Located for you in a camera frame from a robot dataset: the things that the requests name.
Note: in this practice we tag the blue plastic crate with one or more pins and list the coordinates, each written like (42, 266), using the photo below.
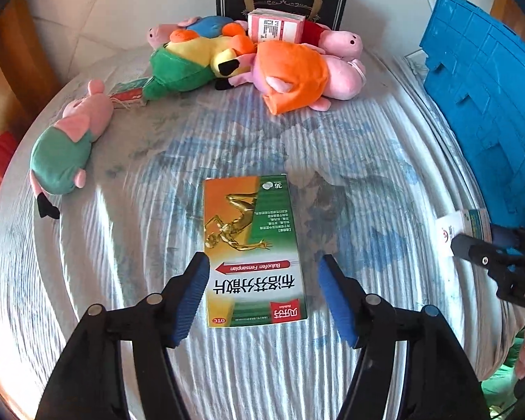
(485, 96)

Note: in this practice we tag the green shirt pig plush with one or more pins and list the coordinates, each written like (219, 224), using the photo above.
(57, 157)

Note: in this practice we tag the green cloth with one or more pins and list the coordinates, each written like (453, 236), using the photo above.
(498, 376)

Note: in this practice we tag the pink white box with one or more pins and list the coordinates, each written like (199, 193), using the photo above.
(273, 28)

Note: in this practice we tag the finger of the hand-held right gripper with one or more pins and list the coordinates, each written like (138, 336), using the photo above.
(472, 249)
(507, 238)

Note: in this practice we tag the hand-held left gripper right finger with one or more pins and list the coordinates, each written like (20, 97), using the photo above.
(337, 302)

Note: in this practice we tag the orange dress pig plush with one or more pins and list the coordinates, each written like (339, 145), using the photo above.
(297, 74)

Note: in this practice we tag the blue shirt pig plush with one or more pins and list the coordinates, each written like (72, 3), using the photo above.
(205, 26)

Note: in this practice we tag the green orange medicine box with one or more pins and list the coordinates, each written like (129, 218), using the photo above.
(245, 227)

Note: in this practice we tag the green yellow orange plush toy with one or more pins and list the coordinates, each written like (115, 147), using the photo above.
(183, 61)

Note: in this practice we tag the white medicine box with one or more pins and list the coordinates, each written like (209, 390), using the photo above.
(459, 223)

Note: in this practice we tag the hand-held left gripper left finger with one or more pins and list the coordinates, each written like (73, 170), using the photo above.
(188, 302)

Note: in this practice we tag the red dress pig plush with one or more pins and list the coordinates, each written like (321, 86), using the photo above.
(337, 41)

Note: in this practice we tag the red green packet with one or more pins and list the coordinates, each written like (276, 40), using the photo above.
(129, 94)

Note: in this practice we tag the striped blue white bedsheet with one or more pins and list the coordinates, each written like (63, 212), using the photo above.
(135, 227)

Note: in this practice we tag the brown wooden furniture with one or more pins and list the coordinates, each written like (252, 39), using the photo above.
(8, 52)

